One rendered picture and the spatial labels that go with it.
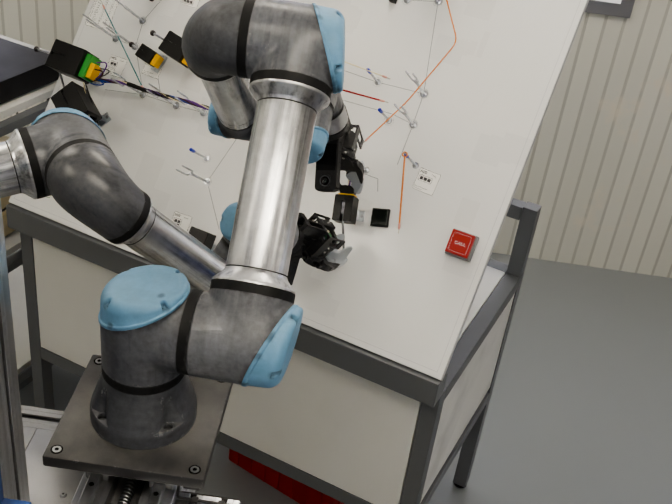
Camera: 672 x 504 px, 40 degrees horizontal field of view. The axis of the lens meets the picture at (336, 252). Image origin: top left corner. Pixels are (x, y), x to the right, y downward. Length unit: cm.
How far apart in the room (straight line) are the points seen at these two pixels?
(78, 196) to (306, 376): 91
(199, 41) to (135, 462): 59
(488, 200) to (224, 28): 87
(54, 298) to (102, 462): 129
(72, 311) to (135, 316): 135
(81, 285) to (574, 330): 203
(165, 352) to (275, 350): 14
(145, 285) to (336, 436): 108
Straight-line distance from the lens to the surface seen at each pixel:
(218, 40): 132
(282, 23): 131
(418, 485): 222
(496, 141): 202
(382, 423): 215
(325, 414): 222
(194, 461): 133
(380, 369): 201
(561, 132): 387
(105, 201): 145
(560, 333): 373
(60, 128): 154
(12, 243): 270
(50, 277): 255
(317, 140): 167
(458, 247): 195
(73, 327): 259
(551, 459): 318
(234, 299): 122
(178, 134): 227
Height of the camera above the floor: 212
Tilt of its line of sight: 33 degrees down
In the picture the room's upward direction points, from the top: 8 degrees clockwise
